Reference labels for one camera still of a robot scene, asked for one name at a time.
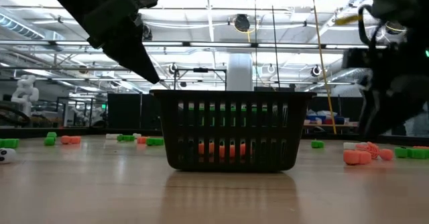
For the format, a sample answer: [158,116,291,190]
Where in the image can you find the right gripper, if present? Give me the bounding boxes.
[357,25,429,141]

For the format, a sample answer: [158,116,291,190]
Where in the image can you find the orange ball decoration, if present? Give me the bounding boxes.
[379,148,395,162]

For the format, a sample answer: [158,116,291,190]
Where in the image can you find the orange pumpkin decoration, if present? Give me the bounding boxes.
[343,149,373,166]

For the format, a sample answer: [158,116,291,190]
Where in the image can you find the wide green block decoration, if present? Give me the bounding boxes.
[0,138,20,149]
[407,148,429,160]

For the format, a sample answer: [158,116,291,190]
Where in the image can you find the long orange bone decoration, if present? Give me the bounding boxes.
[198,142,253,158]

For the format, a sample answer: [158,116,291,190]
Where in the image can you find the white skull decoration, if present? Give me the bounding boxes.
[0,148,17,165]

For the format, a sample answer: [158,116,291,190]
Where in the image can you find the wooden side table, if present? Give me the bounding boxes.
[303,123,360,134]

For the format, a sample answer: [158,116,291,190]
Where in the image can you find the grey cloth cover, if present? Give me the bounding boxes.
[404,111,429,136]

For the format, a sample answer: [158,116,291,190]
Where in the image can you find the black partition panel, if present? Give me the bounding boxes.
[107,93,162,131]

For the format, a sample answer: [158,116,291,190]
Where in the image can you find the white plastic bags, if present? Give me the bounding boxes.
[306,109,338,117]

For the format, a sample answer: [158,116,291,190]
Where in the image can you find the grey horizontal pipe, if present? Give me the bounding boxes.
[0,66,135,72]

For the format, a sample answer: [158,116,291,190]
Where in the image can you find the long ceiling light bar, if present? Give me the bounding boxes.
[0,40,389,51]

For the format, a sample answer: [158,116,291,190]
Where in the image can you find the white round column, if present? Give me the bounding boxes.
[227,52,253,91]

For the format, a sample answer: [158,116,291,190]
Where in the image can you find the black plastic slotted basket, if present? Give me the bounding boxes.
[149,89,318,173]

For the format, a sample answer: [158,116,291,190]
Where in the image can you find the black framed glass enclosure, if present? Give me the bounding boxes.
[56,96,109,128]

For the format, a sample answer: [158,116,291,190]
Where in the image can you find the yellow hanging strap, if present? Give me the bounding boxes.
[310,0,338,135]

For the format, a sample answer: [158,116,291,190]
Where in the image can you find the black camera cable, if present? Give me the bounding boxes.
[357,4,386,50]

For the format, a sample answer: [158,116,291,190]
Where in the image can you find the yellow cable tag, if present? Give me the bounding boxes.
[334,14,365,26]

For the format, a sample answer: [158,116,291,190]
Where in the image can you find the black table edge frame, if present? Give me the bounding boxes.
[0,126,429,147]

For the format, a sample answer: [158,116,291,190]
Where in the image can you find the black hanging cable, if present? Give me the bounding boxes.
[253,0,259,91]
[269,0,282,91]

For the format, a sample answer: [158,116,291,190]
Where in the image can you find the black curved cable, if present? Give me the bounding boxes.
[0,105,31,127]

